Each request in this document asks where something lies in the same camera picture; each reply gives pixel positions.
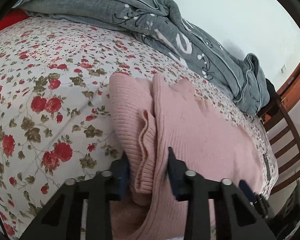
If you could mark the pink knit sweater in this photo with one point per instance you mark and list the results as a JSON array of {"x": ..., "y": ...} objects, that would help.
[{"x": 151, "y": 117}]

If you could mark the brown wooden door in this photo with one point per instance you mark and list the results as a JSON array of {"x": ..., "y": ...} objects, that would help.
[{"x": 289, "y": 92}]

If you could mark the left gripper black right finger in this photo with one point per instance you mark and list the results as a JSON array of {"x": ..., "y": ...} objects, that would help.
[{"x": 235, "y": 217}]

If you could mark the red pillow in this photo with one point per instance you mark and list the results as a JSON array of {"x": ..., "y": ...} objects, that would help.
[{"x": 12, "y": 17}]

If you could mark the floral bed sheet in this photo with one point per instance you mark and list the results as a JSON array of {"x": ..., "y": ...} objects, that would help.
[{"x": 54, "y": 109}]

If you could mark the grey floral quilt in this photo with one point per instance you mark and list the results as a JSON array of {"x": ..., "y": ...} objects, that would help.
[{"x": 160, "y": 25}]

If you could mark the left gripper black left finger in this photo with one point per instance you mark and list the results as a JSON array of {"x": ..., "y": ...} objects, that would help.
[{"x": 87, "y": 201}]

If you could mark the black clothing on footboard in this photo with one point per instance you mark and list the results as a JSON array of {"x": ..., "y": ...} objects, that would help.
[{"x": 272, "y": 92}]

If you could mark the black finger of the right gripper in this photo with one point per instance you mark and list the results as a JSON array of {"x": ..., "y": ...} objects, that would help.
[{"x": 245, "y": 188}]

